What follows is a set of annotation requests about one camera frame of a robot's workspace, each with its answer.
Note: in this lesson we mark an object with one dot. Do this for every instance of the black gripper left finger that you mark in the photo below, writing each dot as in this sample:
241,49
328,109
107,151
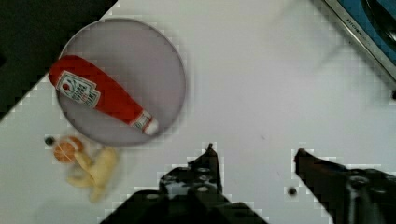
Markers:
204,170

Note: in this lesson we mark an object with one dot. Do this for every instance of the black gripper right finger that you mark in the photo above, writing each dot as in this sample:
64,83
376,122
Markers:
350,196

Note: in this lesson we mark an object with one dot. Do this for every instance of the yellow plush banana peel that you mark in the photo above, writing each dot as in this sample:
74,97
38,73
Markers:
97,173

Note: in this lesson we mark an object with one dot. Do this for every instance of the grey round plate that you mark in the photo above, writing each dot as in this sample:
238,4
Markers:
145,63

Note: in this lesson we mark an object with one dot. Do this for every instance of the orange slice toy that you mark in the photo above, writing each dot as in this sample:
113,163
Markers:
64,149

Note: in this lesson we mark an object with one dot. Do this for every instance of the red plush ketchup bottle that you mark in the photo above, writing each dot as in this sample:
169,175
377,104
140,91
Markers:
86,84

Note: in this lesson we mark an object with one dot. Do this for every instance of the black toaster oven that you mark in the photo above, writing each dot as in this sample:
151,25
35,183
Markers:
372,24

